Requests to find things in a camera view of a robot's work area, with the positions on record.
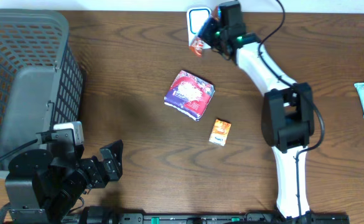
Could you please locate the orange brown chocolate bar wrapper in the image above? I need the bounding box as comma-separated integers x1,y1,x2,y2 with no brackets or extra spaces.
189,13,220,57

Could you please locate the red purple snack bag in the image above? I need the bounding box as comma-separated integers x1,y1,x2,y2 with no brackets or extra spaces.
164,70,215,121

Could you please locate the small orange snack pack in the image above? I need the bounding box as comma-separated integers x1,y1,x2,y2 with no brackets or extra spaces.
209,119,231,146

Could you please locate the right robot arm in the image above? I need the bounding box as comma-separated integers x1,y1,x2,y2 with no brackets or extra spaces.
197,16,318,223

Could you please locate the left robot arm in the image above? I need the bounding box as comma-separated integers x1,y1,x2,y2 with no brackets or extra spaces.
0,140,123,223

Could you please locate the grey plastic mesh basket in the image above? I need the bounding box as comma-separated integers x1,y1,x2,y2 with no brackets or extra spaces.
0,9,86,179

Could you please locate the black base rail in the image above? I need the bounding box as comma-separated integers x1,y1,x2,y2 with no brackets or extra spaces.
62,212,350,224

